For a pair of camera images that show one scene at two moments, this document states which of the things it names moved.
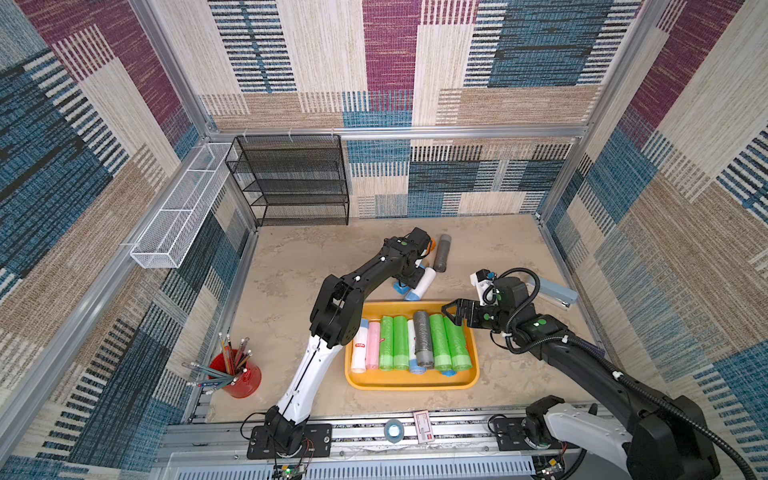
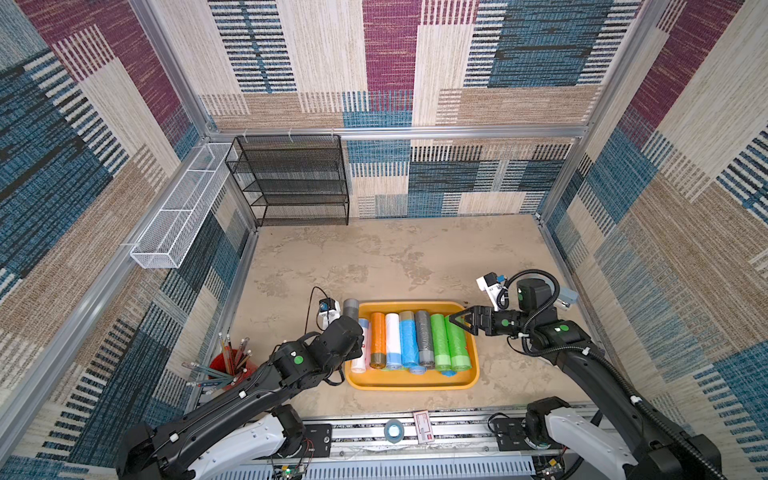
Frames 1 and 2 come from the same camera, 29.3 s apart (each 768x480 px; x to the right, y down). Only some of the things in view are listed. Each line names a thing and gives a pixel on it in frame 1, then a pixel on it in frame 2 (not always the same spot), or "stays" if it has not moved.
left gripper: [412, 284] -> [356, 352]
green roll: [440, 345] stays
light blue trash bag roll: [403, 289] -> [408, 340]
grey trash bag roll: [423, 340] stays
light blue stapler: [565, 295] stays
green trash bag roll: [458, 344] stays
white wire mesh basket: [171, 231] stays
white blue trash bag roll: [359, 359] stays
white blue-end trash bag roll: [423, 286] -> [393, 341]
